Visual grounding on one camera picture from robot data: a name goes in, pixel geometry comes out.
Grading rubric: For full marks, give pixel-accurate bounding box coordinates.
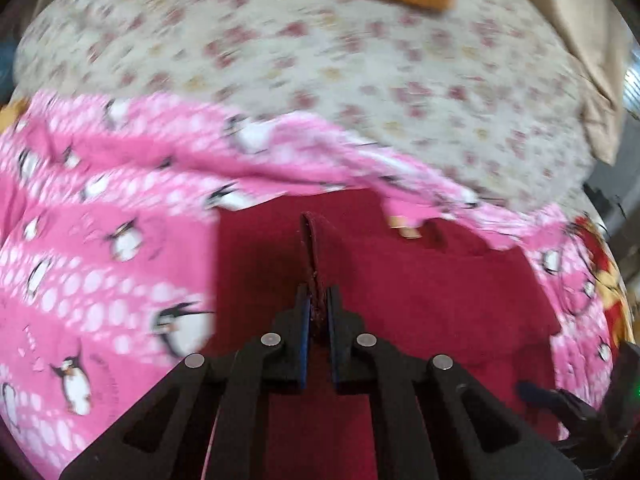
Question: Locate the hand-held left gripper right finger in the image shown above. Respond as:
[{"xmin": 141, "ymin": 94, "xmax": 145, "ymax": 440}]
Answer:
[{"xmin": 325, "ymin": 285, "xmax": 586, "ymax": 480}]

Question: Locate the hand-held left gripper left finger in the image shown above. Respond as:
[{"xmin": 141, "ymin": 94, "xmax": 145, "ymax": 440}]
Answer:
[{"xmin": 59, "ymin": 284, "xmax": 308, "ymax": 480}]

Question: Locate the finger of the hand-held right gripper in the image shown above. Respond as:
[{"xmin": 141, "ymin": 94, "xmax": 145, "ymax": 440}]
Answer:
[{"xmin": 516, "ymin": 381, "xmax": 603, "ymax": 433}]

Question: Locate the dark red garment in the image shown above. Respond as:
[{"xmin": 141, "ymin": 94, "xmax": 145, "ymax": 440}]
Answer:
[{"xmin": 207, "ymin": 187, "xmax": 563, "ymax": 480}]

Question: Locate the red yellow printed blanket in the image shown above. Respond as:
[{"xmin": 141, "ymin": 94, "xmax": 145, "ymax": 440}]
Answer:
[{"xmin": 570, "ymin": 215, "xmax": 640, "ymax": 346}]

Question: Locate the pink penguin print blanket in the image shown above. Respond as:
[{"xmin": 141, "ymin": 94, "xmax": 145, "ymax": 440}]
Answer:
[{"xmin": 0, "ymin": 91, "xmax": 626, "ymax": 480}]

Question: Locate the floral bed sheet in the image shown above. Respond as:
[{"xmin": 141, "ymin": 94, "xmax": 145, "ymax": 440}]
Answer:
[{"xmin": 12, "ymin": 0, "xmax": 598, "ymax": 216}]

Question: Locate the beige cloth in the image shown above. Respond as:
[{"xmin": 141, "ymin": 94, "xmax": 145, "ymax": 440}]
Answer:
[{"xmin": 492, "ymin": 0, "xmax": 632, "ymax": 166}]

